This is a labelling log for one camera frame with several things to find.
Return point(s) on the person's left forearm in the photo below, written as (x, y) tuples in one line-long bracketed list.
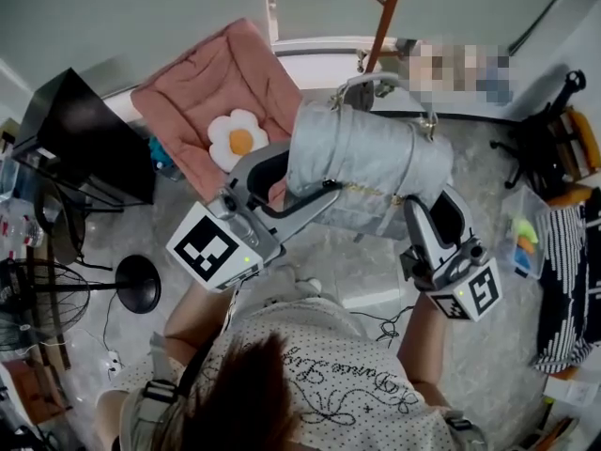
[(197, 308)]

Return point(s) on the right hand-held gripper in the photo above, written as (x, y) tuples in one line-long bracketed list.
[(469, 284)]

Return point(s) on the clear plastic water bottle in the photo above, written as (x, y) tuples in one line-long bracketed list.
[(21, 233)]

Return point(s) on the white power strip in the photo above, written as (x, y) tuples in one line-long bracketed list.
[(113, 362)]

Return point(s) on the white flower pillow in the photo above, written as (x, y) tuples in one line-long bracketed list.
[(237, 139)]

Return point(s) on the silver grey backpack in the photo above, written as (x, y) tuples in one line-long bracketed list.
[(366, 158)]

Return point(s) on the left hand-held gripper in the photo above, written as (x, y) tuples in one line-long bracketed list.
[(213, 247)]

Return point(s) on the brown cardboard box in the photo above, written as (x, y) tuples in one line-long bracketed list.
[(37, 390)]

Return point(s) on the orange yellow cushion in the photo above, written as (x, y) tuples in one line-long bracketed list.
[(587, 139)]

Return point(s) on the black office chair base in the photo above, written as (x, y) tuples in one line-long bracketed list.
[(540, 139)]

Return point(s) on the brown wooden coat rack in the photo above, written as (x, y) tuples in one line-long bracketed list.
[(387, 14)]

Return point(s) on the black side table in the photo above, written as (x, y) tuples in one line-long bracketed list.
[(89, 139)]

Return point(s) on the black white patterned cushion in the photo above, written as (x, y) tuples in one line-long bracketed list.
[(570, 289)]

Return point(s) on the person's right forearm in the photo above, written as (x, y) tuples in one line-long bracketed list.
[(422, 346)]

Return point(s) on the pink padded chair cushion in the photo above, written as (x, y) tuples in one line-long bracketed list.
[(188, 92)]

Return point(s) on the grey slipper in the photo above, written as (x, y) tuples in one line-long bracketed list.
[(300, 282)]

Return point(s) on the black floor fan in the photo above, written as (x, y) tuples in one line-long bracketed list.
[(56, 294)]

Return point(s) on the white dotted shirt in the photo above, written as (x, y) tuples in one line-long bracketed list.
[(328, 374)]

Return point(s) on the clear plastic storage box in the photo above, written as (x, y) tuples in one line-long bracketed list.
[(523, 233)]

